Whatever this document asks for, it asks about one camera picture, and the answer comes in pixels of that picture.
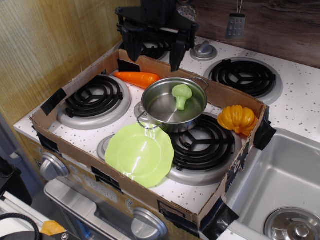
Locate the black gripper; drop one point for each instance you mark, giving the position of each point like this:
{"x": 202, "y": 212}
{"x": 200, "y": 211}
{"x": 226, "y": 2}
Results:
{"x": 156, "y": 20}

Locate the green toy broccoli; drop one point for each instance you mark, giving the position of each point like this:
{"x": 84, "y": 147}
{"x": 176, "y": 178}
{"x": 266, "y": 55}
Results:
{"x": 182, "y": 93}

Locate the stainless steel pot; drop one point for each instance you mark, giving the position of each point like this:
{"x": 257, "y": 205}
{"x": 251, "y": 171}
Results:
{"x": 160, "y": 105}

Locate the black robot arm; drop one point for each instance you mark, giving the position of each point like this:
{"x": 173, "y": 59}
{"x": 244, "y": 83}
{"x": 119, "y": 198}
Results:
{"x": 156, "y": 20}

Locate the back left stove burner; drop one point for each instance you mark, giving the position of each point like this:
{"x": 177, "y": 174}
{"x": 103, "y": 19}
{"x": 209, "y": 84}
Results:
{"x": 157, "y": 49}

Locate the stove burner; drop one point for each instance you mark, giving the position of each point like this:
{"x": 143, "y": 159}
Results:
{"x": 203, "y": 154}
{"x": 99, "y": 103}
{"x": 157, "y": 49}
{"x": 248, "y": 75}

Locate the orange toy carrot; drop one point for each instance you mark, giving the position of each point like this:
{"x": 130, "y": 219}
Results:
{"x": 139, "y": 79}

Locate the hanging metal strainer ladle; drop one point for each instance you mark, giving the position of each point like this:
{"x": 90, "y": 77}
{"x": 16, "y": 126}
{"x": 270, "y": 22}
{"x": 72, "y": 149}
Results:
{"x": 185, "y": 9}

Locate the silver top stove knob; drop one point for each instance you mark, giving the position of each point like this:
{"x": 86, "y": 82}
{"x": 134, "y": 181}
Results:
{"x": 203, "y": 52}

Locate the silver stove knob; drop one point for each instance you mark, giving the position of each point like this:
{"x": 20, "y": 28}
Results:
{"x": 140, "y": 113}
{"x": 102, "y": 147}
{"x": 203, "y": 52}

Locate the silver centre stove knob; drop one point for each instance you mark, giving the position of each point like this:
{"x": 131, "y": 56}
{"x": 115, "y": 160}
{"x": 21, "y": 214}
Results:
{"x": 140, "y": 113}

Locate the hanging grey slotted spatula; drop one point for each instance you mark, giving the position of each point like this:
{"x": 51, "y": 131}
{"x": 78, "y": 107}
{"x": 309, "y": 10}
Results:
{"x": 236, "y": 23}

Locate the front left stove burner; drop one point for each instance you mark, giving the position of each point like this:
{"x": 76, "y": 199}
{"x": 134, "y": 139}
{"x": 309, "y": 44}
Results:
{"x": 99, "y": 103}

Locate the brown cardboard fence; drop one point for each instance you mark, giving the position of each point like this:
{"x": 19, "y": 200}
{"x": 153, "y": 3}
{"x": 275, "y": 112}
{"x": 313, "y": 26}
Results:
{"x": 218, "y": 95}

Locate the orange toy pumpkin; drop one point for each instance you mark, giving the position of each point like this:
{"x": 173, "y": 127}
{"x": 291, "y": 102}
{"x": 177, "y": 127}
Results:
{"x": 241, "y": 120}

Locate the back right stove burner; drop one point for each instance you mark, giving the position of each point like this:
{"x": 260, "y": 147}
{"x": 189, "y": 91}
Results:
{"x": 248, "y": 75}

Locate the light green plastic plate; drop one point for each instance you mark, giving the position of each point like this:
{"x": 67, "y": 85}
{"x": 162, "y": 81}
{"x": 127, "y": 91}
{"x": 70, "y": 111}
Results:
{"x": 143, "y": 154}

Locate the silver front stove knob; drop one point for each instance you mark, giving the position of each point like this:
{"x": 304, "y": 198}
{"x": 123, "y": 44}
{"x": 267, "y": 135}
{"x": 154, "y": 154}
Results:
{"x": 102, "y": 147}

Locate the front right stove burner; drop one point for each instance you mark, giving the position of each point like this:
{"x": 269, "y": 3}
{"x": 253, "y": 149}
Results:
{"x": 203, "y": 154}

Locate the left silver oven knob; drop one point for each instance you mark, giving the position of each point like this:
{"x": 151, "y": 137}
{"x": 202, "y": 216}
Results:
{"x": 52, "y": 167}

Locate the silver oven knob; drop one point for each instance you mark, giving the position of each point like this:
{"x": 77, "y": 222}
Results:
{"x": 147, "y": 226}
{"x": 52, "y": 167}

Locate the grey toy sink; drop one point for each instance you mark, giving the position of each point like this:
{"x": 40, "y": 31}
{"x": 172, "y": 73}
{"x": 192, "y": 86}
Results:
{"x": 284, "y": 174}

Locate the right silver oven knob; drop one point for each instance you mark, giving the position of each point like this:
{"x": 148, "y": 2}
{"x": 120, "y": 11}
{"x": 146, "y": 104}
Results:
{"x": 147, "y": 226}

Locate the orange yellow cloth scrap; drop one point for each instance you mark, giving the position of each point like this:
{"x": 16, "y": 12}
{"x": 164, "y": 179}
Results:
{"x": 51, "y": 228}

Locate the silver sink drain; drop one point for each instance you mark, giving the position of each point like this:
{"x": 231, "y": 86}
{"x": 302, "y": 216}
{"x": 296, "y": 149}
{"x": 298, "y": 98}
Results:
{"x": 292, "y": 223}

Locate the silver oven door handle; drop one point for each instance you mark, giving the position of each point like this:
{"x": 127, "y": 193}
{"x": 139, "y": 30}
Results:
{"x": 82, "y": 208}

